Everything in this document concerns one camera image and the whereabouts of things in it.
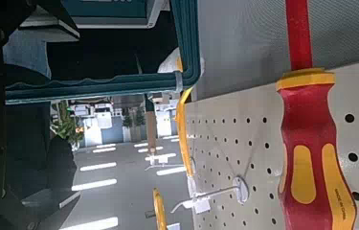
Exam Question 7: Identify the red yellow screwdriver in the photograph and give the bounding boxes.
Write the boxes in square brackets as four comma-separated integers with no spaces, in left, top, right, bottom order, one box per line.
[275,0,359,230]

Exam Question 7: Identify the yellow handled paint roller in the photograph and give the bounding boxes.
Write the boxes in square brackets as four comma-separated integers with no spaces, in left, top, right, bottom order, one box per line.
[157,47,206,198]

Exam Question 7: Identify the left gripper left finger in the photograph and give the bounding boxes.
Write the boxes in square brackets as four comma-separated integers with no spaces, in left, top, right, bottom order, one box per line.
[0,0,81,46]

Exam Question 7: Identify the white pegboard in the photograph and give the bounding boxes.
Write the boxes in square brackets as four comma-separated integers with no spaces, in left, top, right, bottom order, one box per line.
[185,57,359,230]

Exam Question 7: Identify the person in navy clothing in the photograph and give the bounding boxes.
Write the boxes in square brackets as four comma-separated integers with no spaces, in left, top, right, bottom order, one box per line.
[3,30,79,200]

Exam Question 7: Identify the grey display stand panel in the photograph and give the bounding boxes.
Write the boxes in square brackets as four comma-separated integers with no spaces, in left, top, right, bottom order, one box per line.
[195,0,359,101]

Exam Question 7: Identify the yellow black packaged tool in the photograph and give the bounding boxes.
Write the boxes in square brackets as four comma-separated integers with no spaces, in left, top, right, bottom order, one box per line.
[145,187,181,230]

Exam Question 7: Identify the blue plastic crate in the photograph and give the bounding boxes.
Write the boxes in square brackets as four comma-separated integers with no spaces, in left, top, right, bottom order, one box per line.
[61,0,171,30]

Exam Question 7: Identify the white pegboard hook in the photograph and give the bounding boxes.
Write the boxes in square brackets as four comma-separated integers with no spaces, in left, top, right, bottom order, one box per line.
[170,175,251,216]

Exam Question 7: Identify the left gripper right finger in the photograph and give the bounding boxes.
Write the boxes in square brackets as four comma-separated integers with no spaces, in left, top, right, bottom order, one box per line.
[0,187,82,230]

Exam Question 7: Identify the green potted plant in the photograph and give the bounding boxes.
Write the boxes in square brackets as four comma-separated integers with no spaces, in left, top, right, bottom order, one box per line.
[50,101,85,151]

